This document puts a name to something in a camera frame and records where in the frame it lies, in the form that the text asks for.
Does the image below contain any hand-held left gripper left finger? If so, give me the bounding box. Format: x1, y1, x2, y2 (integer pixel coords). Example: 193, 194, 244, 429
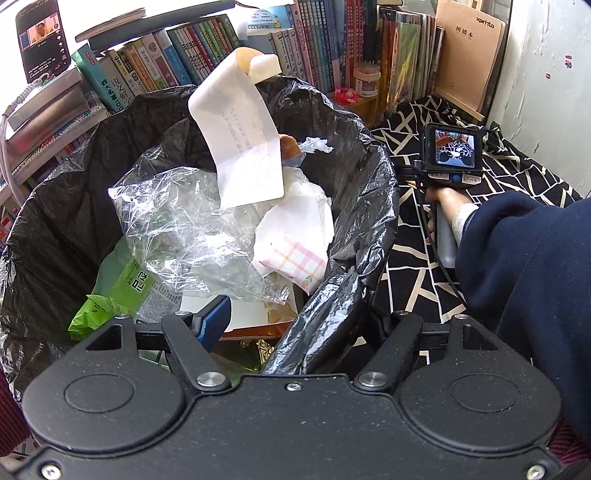
84, 295, 232, 394

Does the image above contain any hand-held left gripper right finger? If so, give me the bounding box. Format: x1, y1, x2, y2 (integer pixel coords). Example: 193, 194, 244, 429
352, 312, 507, 392

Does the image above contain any orange carton box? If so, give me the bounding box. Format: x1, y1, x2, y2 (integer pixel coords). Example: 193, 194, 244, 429
221, 324, 289, 341

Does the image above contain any white pink plaid tissue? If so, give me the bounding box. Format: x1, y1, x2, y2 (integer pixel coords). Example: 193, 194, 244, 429
253, 196, 335, 294

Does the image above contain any large clear plastic bag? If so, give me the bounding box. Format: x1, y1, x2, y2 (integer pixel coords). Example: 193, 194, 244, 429
107, 134, 296, 305

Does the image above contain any yellow brown fruit peel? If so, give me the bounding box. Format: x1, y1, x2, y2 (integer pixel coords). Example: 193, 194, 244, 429
277, 134, 302, 164

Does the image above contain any long white paper receipt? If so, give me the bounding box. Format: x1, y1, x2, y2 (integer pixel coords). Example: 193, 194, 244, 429
187, 48, 284, 210

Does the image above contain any bin with black liner bag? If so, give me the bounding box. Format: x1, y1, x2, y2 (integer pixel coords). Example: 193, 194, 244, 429
0, 76, 400, 402

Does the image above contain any person's right forearm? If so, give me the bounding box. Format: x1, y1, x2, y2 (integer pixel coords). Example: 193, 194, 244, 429
455, 191, 591, 448

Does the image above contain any person's right hand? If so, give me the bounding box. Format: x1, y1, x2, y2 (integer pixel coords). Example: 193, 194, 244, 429
424, 186, 468, 236

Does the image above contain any white paper sheet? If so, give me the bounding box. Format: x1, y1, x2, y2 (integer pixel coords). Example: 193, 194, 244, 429
179, 295, 273, 330

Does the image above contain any gold foil wrapper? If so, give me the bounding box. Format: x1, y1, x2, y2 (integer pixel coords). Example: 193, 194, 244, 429
238, 339, 278, 367

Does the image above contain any black white patterned cloth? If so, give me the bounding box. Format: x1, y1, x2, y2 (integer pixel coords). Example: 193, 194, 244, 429
351, 95, 585, 365

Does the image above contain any wooden easel stand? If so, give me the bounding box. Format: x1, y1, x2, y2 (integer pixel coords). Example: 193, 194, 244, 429
436, 92, 486, 124

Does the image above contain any green snack packet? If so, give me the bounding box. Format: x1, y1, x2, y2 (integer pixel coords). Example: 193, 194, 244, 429
68, 237, 183, 342

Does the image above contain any wooden desktop drawer shelf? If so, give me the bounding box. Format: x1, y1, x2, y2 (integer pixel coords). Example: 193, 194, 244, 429
330, 90, 393, 130

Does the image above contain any brown sketchbook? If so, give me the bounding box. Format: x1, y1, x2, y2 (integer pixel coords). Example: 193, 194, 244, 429
434, 0, 509, 114

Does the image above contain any row of thin colourful comics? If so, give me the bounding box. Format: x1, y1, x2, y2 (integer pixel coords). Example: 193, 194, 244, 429
376, 4, 445, 112

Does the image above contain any clear plastic jar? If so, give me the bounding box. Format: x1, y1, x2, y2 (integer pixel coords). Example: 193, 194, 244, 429
354, 62, 382, 97

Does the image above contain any crumpled clear plastic wrap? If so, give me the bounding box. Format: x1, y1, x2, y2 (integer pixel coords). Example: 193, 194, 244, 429
299, 136, 334, 157

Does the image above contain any dark red knit cloth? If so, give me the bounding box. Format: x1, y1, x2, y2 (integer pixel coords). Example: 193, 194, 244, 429
0, 369, 33, 457

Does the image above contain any white blue plastic packet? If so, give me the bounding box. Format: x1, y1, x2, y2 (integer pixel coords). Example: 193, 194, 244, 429
247, 4, 294, 35

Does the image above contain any stack of spiral notebooks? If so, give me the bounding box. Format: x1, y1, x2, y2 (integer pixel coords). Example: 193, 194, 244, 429
0, 69, 114, 195

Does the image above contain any row of upright books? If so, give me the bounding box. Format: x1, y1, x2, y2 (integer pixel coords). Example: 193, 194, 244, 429
69, 0, 379, 114

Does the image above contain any black hardcover book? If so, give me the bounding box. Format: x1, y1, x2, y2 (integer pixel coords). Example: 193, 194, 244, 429
74, 0, 237, 52

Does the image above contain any black smartphone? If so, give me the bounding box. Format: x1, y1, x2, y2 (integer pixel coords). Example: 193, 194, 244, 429
15, 0, 71, 85

